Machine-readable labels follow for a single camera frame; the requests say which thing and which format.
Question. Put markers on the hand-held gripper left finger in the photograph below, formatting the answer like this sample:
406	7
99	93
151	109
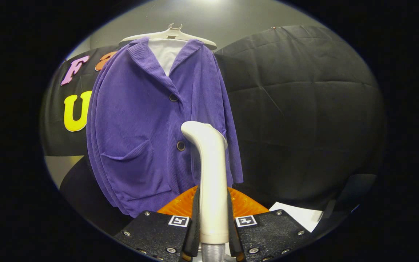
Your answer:
158	234

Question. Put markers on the white garment steamer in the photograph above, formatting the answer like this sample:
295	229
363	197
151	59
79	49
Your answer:
213	182

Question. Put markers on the white undershirt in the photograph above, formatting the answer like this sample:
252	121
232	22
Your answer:
166	54

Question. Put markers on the white paper sheet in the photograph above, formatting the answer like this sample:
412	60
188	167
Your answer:
296	216

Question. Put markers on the purple jacket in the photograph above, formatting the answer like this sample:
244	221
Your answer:
136	138

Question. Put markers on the white clothes hanger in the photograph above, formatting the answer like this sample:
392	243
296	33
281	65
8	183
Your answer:
169	33

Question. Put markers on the grey cabinet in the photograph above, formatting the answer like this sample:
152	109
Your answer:
60	167

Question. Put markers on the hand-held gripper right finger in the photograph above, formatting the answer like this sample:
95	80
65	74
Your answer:
267	234

